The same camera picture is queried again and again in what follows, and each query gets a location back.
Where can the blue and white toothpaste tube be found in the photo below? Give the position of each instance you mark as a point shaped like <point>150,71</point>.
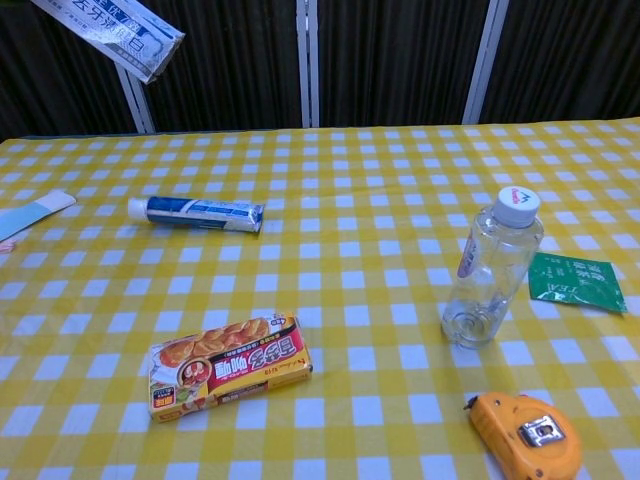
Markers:
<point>195,214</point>

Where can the blue and white toothpaste box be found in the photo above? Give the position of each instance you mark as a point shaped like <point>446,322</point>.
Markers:
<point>125,35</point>

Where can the yellow red curry box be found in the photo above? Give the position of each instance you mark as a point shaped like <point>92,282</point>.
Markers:
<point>230,367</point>

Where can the large yellow checked tablecloth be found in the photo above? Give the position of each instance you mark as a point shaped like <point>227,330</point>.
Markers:
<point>320,280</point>

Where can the clear plastic water bottle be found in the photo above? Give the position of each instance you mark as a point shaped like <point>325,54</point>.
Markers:
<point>492,270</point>

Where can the green tea packet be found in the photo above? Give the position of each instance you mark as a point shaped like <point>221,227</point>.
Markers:
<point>575,282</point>

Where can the yellow tape measure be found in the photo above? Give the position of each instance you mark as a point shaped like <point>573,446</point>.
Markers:
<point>520,440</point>

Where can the blue and white paper card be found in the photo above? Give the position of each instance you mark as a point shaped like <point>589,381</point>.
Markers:
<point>30,212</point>

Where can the pink paper slip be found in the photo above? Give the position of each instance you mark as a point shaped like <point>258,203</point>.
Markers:
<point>7,246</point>

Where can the white partition frame post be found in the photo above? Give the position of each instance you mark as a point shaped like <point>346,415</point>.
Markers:
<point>137,105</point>
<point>480,62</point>
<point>308,62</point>

